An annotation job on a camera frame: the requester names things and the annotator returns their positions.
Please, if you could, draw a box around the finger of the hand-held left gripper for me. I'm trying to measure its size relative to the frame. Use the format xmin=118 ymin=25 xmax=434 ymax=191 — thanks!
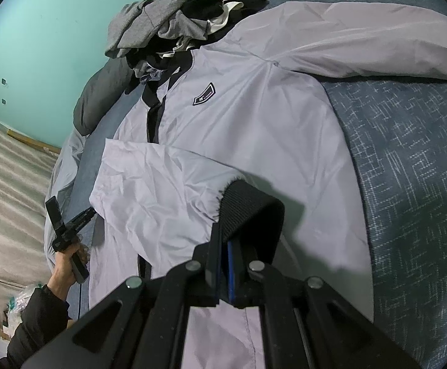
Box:
xmin=69 ymin=207 xmax=96 ymax=232

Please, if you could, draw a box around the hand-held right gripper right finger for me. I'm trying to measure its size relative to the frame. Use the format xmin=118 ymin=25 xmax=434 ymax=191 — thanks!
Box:
xmin=227 ymin=240 xmax=424 ymax=369

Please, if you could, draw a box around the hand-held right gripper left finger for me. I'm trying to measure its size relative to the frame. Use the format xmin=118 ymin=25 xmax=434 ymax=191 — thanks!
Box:
xmin=21 ymin=221 xmax=228 ymax=369

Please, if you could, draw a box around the light grey zip jacket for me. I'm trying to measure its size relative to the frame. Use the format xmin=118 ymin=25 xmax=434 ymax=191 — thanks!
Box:
xmin=88 ymin=2 xmax=447 ymax=369

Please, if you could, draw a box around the person's left forearm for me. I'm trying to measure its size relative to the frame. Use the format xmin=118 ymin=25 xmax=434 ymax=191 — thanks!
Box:
xmin=6 ymin=284 xmax=72 ymax=369

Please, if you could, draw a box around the person's left hand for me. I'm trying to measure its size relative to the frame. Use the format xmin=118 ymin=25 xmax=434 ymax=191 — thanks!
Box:
xmin=46 ymin=238 xmax=89 ymax=300

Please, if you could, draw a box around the clear plastic bag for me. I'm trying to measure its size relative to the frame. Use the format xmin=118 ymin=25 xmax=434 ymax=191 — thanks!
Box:
xmin=3 ymin=286 xmax=32 ymax=318

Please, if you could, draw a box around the wooden strip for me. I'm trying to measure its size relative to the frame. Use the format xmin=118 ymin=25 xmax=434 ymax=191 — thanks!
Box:
xmin=7 ymin=129 xmax=63 ymax=155

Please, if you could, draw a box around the dark grey pillow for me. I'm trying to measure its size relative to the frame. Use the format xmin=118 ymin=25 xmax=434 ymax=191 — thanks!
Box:
xmin=73 ymin=57 xmax=135 ymax=136

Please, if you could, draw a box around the crumpled pale grey garment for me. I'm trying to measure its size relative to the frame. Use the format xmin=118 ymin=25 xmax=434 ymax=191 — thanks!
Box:
xmin=133 ymin=59 xmax=170 ymax=85

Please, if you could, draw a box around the grey hoodie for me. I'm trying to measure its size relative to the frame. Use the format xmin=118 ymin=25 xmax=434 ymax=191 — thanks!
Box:
xmin=105 ymin=0 xmax=224 ymax=60

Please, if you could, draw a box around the blue woven bedspread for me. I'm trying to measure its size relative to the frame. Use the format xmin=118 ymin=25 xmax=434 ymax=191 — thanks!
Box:
xmin=44 ymin=0 xmax=447 ymax=369

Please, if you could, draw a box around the black white printed garment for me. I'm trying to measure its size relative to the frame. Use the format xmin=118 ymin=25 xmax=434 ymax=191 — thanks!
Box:
xmin=125 ymin=0 xmax=273 ymax=79

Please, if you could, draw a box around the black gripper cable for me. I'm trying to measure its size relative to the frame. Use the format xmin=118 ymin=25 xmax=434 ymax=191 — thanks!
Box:
xmin=75 ymin=277 xmax=85 ymax=320

